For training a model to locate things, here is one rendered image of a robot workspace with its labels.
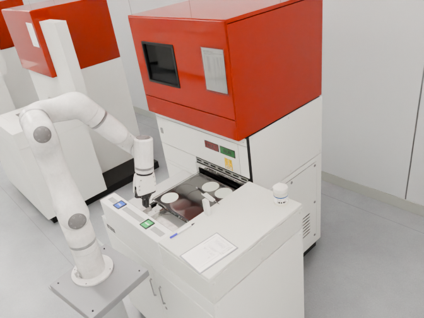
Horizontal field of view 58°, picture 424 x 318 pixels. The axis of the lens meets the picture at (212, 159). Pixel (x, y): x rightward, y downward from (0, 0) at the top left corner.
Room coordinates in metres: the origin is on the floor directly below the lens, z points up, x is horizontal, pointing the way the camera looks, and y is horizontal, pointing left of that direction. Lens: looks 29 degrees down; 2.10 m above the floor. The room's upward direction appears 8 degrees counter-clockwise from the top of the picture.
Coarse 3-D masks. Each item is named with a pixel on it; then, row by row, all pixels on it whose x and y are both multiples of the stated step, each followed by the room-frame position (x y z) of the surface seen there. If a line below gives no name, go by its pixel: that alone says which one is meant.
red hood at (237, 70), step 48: (192, 0) 2.60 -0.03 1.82; (240, 0) 2.27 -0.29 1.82; (288, 0) 2.01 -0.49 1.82; (144, 48) 2.26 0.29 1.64; (192, 48) 1.91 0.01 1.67; (240, 48) 1.76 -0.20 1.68; (288, 48) 1.99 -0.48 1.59; (192, 96) 1.96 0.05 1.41; (240, 96) 1.74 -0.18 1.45; (288, 96) 1.98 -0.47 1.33
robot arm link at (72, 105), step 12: (60, 96) 1.36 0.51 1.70; (72, 96) 1.36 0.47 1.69; (84, 96) 1.38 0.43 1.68; (24, 108) 1.38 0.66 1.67; (36, 108) 1.36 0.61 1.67; (48, 108) 1.36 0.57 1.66; (60, 108) 1.33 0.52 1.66; (72, 108) 1.33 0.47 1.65; (84, 108) 1.35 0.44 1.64; (96, 108) 1.38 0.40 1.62; (60, 120) 1.37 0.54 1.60; (84, 120) 1.36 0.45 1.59; (96, 120) 1.37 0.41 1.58
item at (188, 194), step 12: (192, 180) 1.94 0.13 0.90; (204, 180) 1.92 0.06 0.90; (216, 180) 1.90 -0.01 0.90; (168, 192) 1.84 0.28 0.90; (180, 192) 1.83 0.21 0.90; (192, 192) 1.81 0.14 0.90; (168, 204) 1.73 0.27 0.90; (180, 204) 1.71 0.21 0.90; (192, 204) 1.69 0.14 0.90; (192, 216) 1.59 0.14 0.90
